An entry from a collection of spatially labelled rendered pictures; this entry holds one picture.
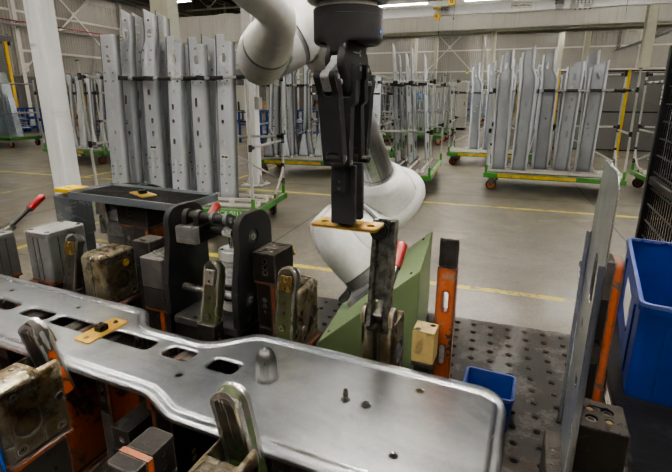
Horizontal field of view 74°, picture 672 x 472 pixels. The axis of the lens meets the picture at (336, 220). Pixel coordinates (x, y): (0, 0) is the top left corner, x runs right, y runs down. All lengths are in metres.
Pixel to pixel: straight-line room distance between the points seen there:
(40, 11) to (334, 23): 4.22
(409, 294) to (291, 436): 0.63
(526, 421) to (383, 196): 0.67
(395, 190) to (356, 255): 0.22
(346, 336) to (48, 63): 3.83
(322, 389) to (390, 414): 0.10
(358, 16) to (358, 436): 0.48
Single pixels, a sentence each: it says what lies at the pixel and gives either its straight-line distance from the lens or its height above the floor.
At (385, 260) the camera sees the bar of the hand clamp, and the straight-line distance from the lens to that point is 0.72.
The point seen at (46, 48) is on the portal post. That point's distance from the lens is 4.61.
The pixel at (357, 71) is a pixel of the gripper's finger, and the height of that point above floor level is 1.43.
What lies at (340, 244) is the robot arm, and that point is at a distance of 1.32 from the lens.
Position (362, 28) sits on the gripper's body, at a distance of 0.50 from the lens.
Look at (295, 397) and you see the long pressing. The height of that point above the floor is 1.00.
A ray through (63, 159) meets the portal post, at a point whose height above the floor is 0.87.
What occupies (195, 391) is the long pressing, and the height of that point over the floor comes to 1.00.
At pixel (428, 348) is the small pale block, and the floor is 1.04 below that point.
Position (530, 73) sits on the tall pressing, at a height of 1.73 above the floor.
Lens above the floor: 1.40
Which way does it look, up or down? 15 degrees down
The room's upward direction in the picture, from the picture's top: straight up
